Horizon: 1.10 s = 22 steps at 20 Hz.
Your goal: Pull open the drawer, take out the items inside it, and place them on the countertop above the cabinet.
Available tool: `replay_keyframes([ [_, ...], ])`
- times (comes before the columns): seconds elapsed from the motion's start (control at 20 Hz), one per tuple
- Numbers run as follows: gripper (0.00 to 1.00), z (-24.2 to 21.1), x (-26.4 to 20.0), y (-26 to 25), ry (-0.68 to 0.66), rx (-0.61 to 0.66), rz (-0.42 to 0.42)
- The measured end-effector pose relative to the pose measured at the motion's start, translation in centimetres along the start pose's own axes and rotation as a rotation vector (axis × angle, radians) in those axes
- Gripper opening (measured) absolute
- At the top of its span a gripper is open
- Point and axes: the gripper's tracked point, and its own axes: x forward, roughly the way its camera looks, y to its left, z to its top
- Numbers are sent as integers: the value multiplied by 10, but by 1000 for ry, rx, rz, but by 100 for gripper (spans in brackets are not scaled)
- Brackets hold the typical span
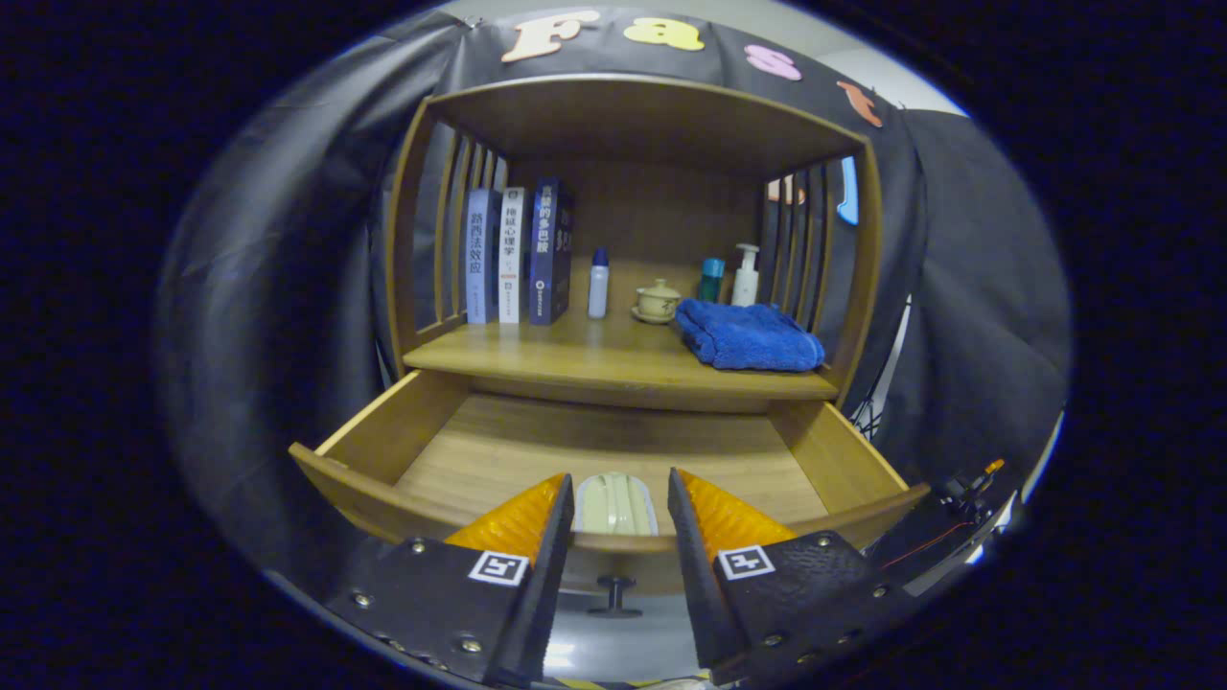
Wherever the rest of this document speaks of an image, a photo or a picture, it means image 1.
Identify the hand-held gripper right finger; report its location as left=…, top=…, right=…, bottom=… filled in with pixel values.
left=667, top=468, right=916, bottom=686

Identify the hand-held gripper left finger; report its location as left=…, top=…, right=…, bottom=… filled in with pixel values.
left=326, top=472, right=576, bottom=686

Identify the cream handled scrub sponge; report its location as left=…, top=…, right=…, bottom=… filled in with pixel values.
left=573, top=470, right=660, bottom=538

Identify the wooden drawer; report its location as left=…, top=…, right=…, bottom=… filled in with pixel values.
left=289, top=369, right=931, bottom=619

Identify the wooden countertop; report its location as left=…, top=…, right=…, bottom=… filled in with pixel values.
left=403, top=259, right=840, bottom=402

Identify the wooden cabinet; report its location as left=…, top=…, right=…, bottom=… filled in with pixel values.
left=383, top=75, right=883, bottom=413

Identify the blue towel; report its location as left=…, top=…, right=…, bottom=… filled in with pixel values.
left=676, top=299, right=826, bottom=373

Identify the black orange tool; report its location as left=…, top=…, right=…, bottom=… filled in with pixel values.
left=935, top=458, right=1006, bottom=514

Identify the beige lidded tea cup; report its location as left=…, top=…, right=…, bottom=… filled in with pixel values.
left=631, top=278, right=683, bottom=325

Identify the white pump bottle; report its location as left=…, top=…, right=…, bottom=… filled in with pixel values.
left=731, top=243, right=761, bottom=308

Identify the light blue book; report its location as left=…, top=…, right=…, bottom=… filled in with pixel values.
left=465, top=189, right=502, bottom=325

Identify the white book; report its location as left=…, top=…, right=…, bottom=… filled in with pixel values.
left=498, top=187, right=530, bottom=324

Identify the dark blue book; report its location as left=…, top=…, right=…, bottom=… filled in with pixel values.
left=528, top=176, right=575, bottom=326

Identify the red cable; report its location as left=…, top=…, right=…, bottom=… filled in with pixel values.
left=877, top=522, right=969, bottom=571

